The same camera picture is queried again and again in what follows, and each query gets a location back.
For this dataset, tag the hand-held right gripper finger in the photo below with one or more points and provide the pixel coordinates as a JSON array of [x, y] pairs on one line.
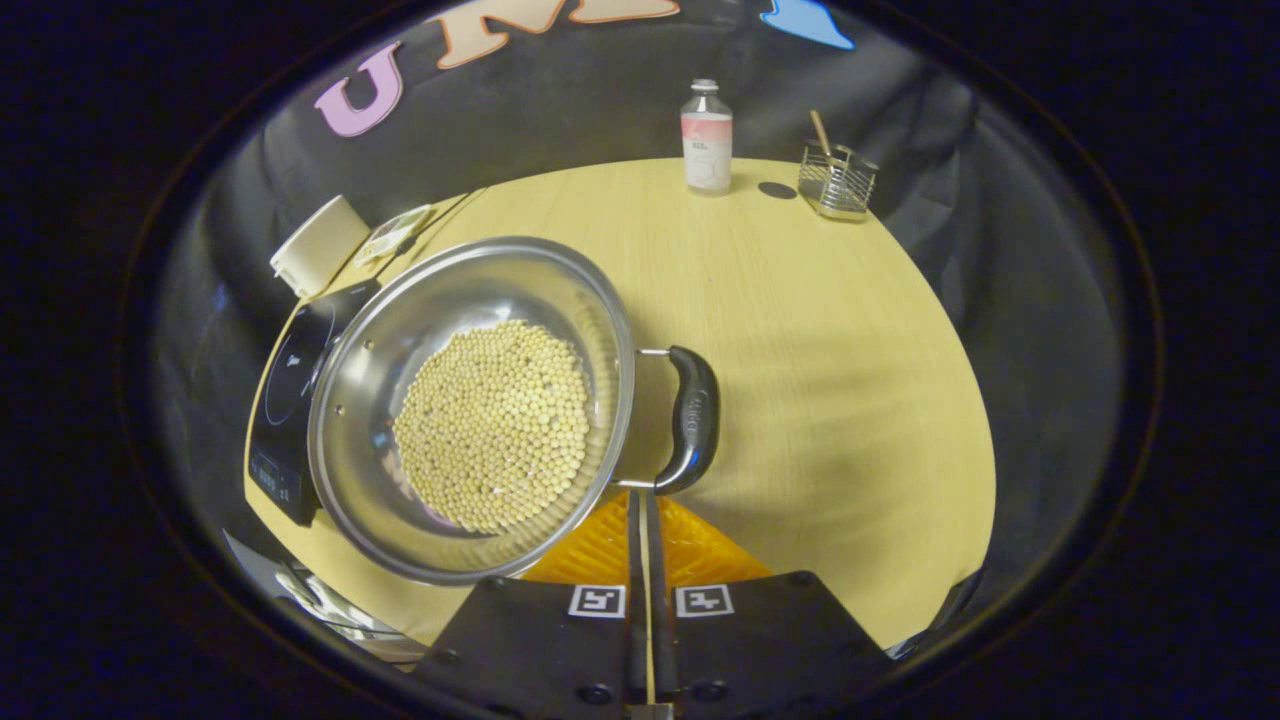
[[637, 560], [655, 560]]

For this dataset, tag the stainless steel pot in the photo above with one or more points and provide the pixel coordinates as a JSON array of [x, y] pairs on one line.
[[480, 280]]

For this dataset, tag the black induction cooktop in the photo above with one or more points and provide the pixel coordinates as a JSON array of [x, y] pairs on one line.
[[290, 400]]

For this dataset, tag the large soybean pile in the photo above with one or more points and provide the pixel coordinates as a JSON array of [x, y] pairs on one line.
[[490, 430]]

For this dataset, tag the small black round disc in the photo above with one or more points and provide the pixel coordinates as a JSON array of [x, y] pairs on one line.
[[777, 190]]

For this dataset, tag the white divided dish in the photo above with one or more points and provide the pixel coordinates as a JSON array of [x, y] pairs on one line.
[[392, 235]]

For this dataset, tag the clear bottle pink label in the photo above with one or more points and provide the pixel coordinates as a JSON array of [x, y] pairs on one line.
[[707, 150]]

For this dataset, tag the wooden stick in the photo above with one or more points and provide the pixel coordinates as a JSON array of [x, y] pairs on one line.
[[821, 132]]

